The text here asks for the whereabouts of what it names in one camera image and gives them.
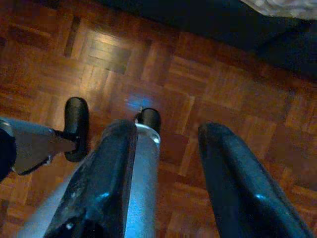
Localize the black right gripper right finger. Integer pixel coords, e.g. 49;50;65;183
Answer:
197;121;316;238

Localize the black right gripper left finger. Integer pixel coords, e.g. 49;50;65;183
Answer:
43;119;139;238

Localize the silver right robot leg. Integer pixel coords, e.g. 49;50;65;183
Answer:
17;107;162;238

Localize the silver robot leg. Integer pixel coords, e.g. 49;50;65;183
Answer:
0;97;90;183
17;107;162;238

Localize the silver left robot leg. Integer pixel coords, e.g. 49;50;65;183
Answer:
0;97;90;183

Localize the bed with grey floral sheet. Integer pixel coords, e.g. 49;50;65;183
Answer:
239;0;317;20

